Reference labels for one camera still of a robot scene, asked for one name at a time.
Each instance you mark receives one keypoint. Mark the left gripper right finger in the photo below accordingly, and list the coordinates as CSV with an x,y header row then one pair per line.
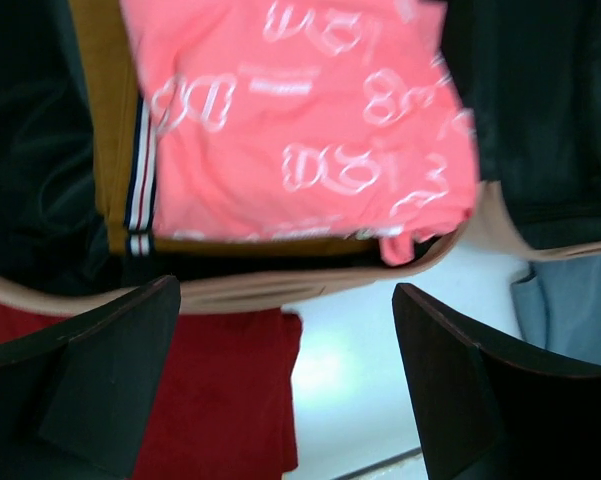
x,y
490,406

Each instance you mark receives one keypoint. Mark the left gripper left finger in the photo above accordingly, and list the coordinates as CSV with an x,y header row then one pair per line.
x,y
76,397

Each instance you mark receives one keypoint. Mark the mustard brown garment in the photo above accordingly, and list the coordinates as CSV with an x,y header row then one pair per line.
x,y
125,153

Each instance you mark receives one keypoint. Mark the coral pink patterned garment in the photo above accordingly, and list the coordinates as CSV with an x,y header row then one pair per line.
x,y
285,120

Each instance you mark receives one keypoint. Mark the grey blue folded garment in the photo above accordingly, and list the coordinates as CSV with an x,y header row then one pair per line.
x,y
558,307

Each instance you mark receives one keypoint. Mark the dark red folded garment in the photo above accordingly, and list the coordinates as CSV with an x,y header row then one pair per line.
x,y
224,406

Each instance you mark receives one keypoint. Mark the pink open suitcase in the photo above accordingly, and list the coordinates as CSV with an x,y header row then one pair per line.
x,y
529,72

